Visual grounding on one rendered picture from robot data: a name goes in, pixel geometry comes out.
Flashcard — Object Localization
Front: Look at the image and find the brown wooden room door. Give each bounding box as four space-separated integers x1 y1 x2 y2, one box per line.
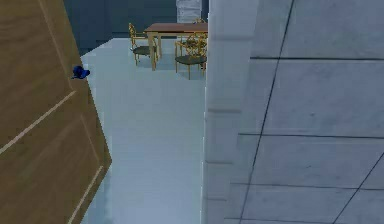
0 0 113 224

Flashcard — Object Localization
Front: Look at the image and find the brown wooden dining table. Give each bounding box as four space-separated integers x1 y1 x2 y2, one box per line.
143 22 209 72

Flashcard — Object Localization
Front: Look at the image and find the dark blue door handle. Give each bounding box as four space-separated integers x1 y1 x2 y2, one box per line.
71 65 91 80

